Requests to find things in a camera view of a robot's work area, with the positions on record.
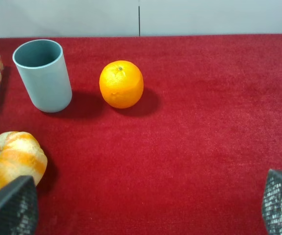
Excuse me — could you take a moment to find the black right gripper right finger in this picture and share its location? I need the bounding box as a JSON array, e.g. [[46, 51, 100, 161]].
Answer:
[[262, 169, 282, 235]]

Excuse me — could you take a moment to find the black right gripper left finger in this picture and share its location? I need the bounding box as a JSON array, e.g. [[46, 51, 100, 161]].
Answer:
[[0, 176, 38, 235]]

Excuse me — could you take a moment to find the orange white bread toy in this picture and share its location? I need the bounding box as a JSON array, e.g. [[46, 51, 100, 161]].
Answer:
[[0, 131, 48, 189]]

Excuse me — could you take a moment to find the red velvet tablecloth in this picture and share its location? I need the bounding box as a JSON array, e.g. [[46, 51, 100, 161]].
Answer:
[[0, 34, 282, 235]]

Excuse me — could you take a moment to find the grey blue cup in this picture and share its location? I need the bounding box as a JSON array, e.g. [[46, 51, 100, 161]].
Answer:
[[12, 39, 72, 113]]

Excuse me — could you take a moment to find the orange fruit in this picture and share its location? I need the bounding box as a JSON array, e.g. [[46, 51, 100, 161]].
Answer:
[[99, 60, 144, 109]]

